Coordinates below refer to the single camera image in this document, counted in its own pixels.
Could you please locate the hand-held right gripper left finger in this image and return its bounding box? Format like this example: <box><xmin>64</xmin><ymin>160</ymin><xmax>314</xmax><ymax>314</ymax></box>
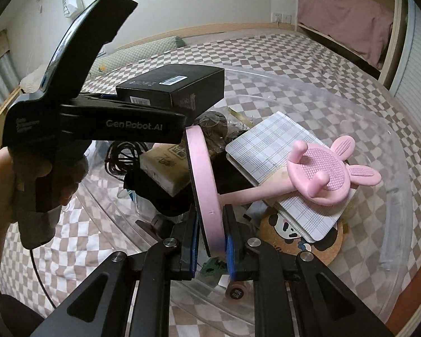
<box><xmin>31</xmin><ymin>204</ymin><xmax>200</xmax><ymax>337</ymax></box>

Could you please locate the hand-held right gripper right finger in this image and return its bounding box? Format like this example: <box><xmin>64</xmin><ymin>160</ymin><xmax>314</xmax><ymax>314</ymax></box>
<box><xmin>223</xmin><ymin>205</ymin><xmax>393</xmax><ymax>337</ymax></box>

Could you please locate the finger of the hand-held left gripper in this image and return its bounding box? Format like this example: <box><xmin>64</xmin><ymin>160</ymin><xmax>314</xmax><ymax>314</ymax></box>
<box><xmin>79</xmin><ymin>92</ymin><xmax>120</xmax><ymax>104</ymax></box>

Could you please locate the pink round mirror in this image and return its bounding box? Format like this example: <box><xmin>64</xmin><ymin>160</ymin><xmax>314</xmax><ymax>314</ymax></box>
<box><xmin>184</xmin><ymin>126</ymin><xmax>228</xmax><ymax>258</ymax></box>

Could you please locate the black box with barcode label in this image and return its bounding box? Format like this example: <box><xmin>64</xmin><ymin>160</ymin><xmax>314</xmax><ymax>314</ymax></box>
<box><xmin>116</xmin><ymin>65</ymin><xmax>225</xmax><ymax>118</ymax></box>

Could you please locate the clear plastic container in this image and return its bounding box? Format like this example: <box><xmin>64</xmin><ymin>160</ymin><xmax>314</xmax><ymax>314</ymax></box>
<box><xmin>81</xmin><ymin>61</ymin><xmax>421</xmax><ymax>324</ymax></box>

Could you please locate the person's left hand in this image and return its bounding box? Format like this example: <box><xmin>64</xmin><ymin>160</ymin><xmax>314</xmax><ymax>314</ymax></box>
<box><xmin>0</xmin><ymin>145</ymin><xmax>53</xmax><ymax>225</ymax></box>

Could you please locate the green printed packet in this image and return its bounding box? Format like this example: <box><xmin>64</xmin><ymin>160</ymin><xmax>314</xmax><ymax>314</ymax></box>
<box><xmin>200</xmin><ymin>260</ymin><xmax>228</xmax><ymax>281</ymax></box>

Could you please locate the small brown-capped bottle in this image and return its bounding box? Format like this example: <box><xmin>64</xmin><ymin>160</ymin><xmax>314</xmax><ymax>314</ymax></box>
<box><xmin>225</xmin><ymin>281</ymin><xmax>246</xmax><ymax>300</ymax></box>

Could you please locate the green dotted pillow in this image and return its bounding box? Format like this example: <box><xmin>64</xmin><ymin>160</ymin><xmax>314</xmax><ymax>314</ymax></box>
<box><xmin>91</xmin><ymin>35</ymin><xmax>186</xmax><ymax>78</ymax></box>

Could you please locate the cork panda coaster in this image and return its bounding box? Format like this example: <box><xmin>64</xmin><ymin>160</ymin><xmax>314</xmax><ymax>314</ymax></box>
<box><xmin>258</xmin><ymin>211</ymin><xmax>344</xmax><ymax>265</ymax></box>

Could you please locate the black pouch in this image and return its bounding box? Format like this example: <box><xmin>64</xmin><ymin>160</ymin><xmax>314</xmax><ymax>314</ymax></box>
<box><xmin>123</xmin><ymin>168</ymin><xmax>197</xmax><ymax>218</ymax></box>

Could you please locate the beige printed box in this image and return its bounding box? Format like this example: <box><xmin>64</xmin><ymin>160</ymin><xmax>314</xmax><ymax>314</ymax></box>
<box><xmin>141</xmin><ymin>144</ymin><xmax>193</xmax><ymax>197</ymax></box>

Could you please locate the plaid notebook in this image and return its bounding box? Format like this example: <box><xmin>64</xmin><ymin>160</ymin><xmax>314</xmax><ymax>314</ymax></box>
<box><xmin>225</xmin><ymin>111</ymin><xmax>358</xmax><ymax>243</ymax></box>

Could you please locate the dark brown round item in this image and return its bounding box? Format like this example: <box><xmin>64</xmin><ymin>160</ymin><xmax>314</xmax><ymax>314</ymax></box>
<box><xmin>193</xmin><ymin>110</ymin><xmax>228</xmax><ymax>155</ymax></box>

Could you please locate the pink bunny massage brush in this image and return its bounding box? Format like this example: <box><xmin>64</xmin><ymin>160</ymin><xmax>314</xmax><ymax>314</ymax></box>
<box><xmin>219</xmin><ymin>138</ymin><xmax>382</xmax><ymax>207</ymax></box>

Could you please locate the checkered bed sheet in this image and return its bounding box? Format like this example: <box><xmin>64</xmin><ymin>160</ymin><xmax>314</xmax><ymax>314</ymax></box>
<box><xmin>0</xmin><ymin>30</ymin><xmax>421</xmax><ymax>337</ymax></box>

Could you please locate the pink blanket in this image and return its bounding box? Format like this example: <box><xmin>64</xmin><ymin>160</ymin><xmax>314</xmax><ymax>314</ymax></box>
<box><xmin>298</xmin><ymin>0</ymin><xmax>395</xmax><ymax>71</ymax></box>

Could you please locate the black cable bundle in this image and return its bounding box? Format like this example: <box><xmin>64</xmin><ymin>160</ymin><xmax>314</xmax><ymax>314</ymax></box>
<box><xmin>103</xmin><ymin>141</ymin><xmax>151</xmax><ymax>179</ymax></box>

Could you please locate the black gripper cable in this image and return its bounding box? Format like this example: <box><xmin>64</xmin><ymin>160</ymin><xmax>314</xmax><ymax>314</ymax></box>
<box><xmin>30</xmin><ymin>247</ymin><xmax>62</xmax><ymax>309</ymax></box>

